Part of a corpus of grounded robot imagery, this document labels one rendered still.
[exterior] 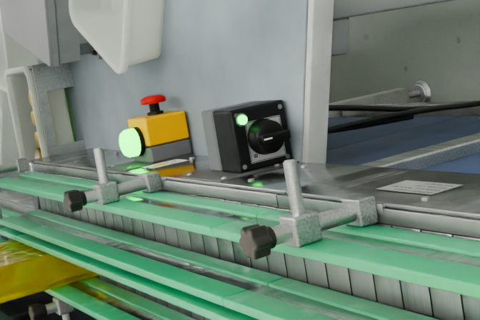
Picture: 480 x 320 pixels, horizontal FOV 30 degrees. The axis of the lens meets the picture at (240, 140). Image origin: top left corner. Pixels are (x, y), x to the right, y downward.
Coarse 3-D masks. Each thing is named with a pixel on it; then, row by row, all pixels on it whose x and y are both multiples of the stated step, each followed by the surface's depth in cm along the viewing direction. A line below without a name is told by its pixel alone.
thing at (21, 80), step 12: (12, 72) 184; (24, 72) 177; (12, 84) 190; (24, 84) 191; (12, 96) 190; (24, 96) 191; (36, 96) 177; (12, 108) 190; (24, 108) 192; (36, 108) 177; (12, 120) 191; (24, 120) 192; (36, 120) 177; (24, 132) 192; (24, 144) 192; (24, 156) 192
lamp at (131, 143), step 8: (136, 128) 137; (120, 136) 137; (128, 136) 135; (136, 136) 136; (120, 144) 137; (128, 144) 135; (136, 144) 135; (144, 144) 136; (128, 152) 136; (136, 152) 136; (144, 152) 137
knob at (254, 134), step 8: (256, 120) 111; (264, 120) 110; (272, 120) 110; (256, 128) 109; (264, 128) 109; (272, 128) 110; (280, 128) 110; (248, 136) 110; (256, 136) 109; (264, 136) 108; (272, 136) 108; (280, 136) 109; (288, 136) 109; (256, 144) 109; (264, 144) 109; (272, 144) 110; (280, 144) 110; (256, 152) 111; (264, 152) 110; (272, 152) 110
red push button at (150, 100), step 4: (148, 96) 138; (152, 96) 138; (156, 96) 137; (160, 96) 138; (164, 96) 138; (144, 100) 137; (148, 100) 137; (152, 100) 137; (156, 100) 137; (160, 100) 137; (164, 100) 138; (144, 104) 138; (152, 104) 138; (156, 104) 138; (152, 108) 138; (156, 108) 138
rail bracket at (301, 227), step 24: (288, 168) 76; (288, 192) 77; (288, 216) 76; (312, 216) 76; (336, 216) 78; (360, 216) 79; (240, 240) 76; (264, 240) 74; (288, 240) 76; (312, 240) 76
